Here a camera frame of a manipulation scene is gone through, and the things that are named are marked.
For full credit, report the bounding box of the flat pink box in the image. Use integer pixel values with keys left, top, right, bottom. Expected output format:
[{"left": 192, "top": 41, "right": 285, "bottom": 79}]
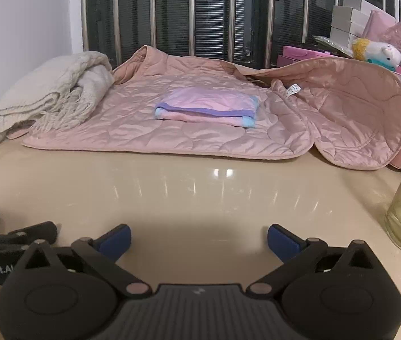
[{"left": 276, "top": 45, "right": 333, "bottom": 69}]

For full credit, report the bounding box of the cream knitted blanket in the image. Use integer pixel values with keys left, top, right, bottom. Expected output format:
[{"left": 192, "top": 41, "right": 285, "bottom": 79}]
[{"left": 0, "top": 51, "right": 117, "bottom": 149}]

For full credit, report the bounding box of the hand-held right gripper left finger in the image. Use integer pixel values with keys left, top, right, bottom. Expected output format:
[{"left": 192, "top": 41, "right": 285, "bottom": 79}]
[{"left": 23, "top": 223, "right": 152, "bottom": 300}]

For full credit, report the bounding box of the dark plastic packet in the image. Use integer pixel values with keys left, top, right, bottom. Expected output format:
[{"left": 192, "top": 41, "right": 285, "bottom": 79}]
[{"left": 310, "top": 34, "right": 354, "bottom": 58}]

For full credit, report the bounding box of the white and yellow plush toy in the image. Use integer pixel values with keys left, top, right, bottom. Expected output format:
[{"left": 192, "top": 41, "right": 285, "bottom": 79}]
[{"left": 351, "top": 37, "right": 401, "bottom": 72}]

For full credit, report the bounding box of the metal window grille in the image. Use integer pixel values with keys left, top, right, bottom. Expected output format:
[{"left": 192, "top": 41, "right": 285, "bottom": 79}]
[{"left": 80, "top": 0, "right": 401, "bottom": 70}]

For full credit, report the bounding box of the pink fabric bag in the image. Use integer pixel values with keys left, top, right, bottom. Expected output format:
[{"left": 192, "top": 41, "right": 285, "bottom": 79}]
[{"left": 362, "top": 9, "right": 396, "bottom": 40}]

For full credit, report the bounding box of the pastel pink purple-trimmed garment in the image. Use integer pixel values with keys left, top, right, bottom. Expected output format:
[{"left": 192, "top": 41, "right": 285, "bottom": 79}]
[{"left": 154, "top": 88, "right": 261, "bottom": 129}]

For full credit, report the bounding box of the pink quilted blanket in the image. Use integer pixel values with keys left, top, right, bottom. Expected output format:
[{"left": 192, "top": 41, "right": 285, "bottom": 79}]
[{"left": 21, "top": 45, "right": 401, "bottom": 171}]

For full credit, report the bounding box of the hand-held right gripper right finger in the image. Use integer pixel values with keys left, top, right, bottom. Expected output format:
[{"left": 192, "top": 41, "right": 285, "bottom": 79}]
[{"left": 249, "top": 223, "right": 379, "bottom": 297}]

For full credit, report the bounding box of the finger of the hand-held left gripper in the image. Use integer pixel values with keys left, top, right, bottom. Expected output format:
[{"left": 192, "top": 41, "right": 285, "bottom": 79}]
[{"left": 0, "top": 221, "right": 58, "bottom": 254}]

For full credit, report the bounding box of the white cardboard box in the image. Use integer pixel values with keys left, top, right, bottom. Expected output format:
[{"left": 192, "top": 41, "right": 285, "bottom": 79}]
[
  {"left": 343, "top": 0, "right": 379, "bottom": 14},
  {"left": 331, "top": 6, "right": 372, "bottom": 29},
  {"left": 329, "top": 26, "right": 360, "bottom": 48}
]

